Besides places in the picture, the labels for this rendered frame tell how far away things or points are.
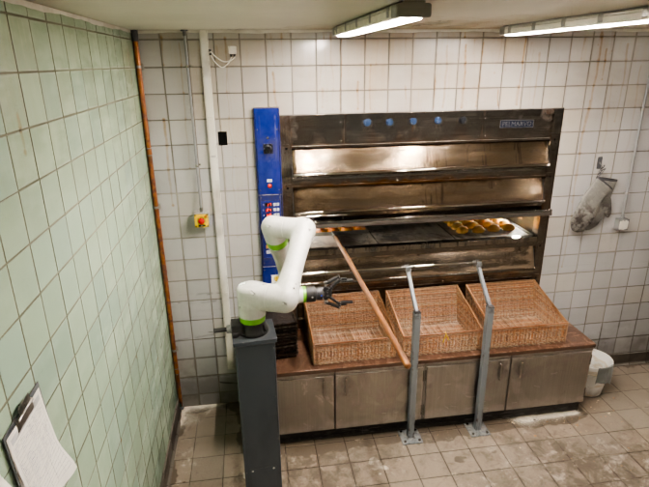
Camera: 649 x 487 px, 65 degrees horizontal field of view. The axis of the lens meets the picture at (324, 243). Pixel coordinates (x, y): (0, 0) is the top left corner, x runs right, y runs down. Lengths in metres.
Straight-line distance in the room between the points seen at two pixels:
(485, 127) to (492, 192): 0.46
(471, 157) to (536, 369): 1.52
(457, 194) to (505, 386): 1.36
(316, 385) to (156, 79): 2.12
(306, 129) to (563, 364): 2.37
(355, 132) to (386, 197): 0.49
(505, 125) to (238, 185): 1.85
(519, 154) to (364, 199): 1.12
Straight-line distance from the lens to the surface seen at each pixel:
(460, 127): 3.64
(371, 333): 3.72
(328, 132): 3.40
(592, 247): 4.39
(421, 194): 3.63
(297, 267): 2.43
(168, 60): 3.35
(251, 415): 2.68
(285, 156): 3.38
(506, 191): 3.87
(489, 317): 3.44
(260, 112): 3.30
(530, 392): 3.98
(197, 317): 3.75
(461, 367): 3.62
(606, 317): 4.74
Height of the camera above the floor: 2.42
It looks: 20 degrees down
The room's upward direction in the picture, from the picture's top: 1 degrees counter-clockwise
